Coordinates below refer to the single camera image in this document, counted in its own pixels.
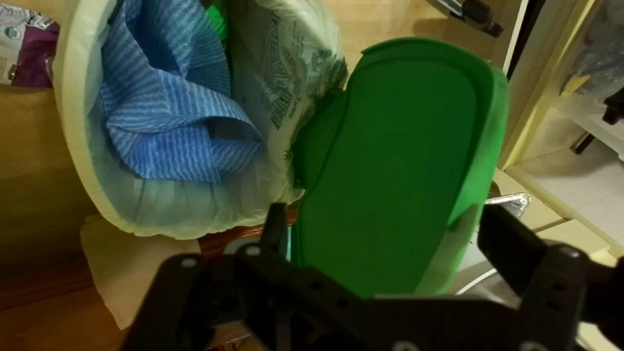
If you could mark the blue striped cloth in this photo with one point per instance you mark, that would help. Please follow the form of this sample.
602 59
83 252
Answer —
169 117

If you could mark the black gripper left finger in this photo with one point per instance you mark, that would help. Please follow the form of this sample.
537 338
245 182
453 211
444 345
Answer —
276 230

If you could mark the green basket lid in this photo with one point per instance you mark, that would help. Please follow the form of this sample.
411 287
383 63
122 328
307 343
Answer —
391 168

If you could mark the black clamp bar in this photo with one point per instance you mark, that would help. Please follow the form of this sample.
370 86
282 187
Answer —
471 12

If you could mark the white green printed carton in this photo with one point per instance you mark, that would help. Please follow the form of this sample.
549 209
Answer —
26 49

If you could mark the cream drawer cabinet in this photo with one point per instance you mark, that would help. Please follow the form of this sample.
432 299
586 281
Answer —
559 182

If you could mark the brown wooden table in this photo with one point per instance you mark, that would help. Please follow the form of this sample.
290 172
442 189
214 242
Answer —
40 304

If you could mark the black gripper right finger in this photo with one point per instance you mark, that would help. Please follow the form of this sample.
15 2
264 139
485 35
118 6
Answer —
514 254

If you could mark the beige cloth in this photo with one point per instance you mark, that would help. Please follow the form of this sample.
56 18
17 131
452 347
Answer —
130 273

